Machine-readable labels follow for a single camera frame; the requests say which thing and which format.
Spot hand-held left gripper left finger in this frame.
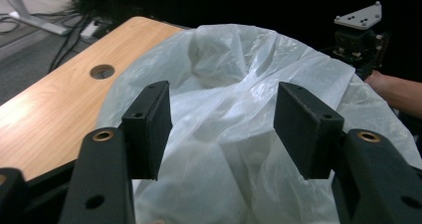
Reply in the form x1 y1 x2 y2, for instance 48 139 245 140
120 80 174 181

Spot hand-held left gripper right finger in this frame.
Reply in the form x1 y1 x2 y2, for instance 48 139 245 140
273 81 345 181

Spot white garbage bag blue edge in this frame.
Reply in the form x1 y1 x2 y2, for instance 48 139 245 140
95 23 422 224

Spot round black table grommet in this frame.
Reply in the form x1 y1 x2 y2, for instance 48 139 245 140
89 64 116 81

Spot white power strip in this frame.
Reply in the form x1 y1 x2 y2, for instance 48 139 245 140
79 19 102 39

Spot thick black floor cable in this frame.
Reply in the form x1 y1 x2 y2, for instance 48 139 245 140
48 13 98 75

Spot white metal desk frame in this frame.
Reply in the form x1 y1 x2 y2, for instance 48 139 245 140
0 0 73 37

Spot tangled thin black cables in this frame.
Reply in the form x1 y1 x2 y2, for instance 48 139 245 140
0 4 81 37

